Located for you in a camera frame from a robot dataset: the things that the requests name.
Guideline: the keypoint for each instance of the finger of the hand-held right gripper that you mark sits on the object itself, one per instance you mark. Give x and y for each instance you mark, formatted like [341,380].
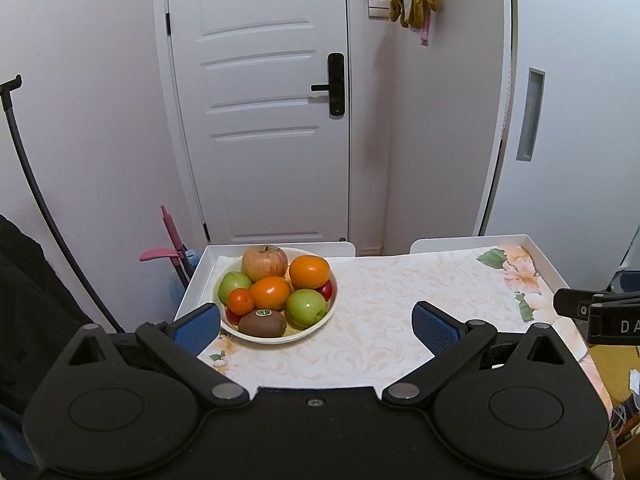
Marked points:
[572,301]

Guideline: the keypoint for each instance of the small tangerine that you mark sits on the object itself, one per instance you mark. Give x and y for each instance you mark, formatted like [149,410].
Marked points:
[241,301]

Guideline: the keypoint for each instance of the brown kiwi with green sticker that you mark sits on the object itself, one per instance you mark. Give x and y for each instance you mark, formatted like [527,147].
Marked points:
[261,324]

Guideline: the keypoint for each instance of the large orange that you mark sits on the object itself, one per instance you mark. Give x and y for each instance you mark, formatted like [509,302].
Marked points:
[309,271]
[270,292]

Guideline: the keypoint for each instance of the pink plastic tool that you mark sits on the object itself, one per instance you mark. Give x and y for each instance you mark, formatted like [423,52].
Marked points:
[170,230]

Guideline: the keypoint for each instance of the pink hanger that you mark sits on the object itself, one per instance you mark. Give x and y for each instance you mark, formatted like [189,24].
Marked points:
[425,35]

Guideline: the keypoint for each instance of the dark cloth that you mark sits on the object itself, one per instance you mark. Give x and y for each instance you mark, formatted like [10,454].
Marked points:
[30,310]

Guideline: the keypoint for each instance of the large red cherry tomato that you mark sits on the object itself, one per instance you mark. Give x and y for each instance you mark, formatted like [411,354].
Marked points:
[327,290]

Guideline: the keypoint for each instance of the black curved pole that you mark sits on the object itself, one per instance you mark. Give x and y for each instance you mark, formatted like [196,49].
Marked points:
[8,110]

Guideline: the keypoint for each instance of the white wall switch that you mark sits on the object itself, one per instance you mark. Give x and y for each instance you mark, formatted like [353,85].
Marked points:
[378,8]

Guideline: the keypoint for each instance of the large green apple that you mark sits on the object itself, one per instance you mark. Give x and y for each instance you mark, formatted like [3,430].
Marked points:
[305,308]

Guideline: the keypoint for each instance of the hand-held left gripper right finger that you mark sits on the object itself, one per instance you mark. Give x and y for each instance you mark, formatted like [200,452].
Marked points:
[437,327]

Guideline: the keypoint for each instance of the small green apple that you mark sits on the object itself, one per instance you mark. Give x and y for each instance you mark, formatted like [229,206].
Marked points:
[232,284]

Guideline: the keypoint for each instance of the floral tablecloth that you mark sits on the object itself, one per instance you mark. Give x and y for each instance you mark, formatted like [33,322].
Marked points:
[375,310]

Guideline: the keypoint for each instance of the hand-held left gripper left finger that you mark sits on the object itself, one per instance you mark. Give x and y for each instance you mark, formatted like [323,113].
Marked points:
[197,327]

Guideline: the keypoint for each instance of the small red cherry tomato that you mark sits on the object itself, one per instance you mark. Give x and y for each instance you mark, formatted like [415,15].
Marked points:
[231,316]

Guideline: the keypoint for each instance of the brown hanging gloves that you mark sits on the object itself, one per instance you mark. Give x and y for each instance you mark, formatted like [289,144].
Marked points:
[415,2]

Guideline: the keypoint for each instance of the white table with raised rim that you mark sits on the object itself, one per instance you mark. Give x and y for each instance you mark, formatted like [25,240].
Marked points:
[200,280]

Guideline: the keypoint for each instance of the yellow object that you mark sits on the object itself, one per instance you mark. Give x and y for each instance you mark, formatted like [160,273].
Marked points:
[612,370]

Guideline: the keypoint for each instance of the white cabinet door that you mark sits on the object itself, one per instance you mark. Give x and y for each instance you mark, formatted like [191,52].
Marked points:
[575,195]

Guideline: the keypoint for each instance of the cream oval bowl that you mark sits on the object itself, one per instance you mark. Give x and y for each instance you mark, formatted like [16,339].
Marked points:
[316,327]

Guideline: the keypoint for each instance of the red yellow apple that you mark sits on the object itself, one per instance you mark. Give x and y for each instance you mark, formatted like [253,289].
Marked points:
[264,261]

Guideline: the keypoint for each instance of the white panel door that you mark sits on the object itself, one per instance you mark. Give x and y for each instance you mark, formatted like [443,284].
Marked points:
[260,160]

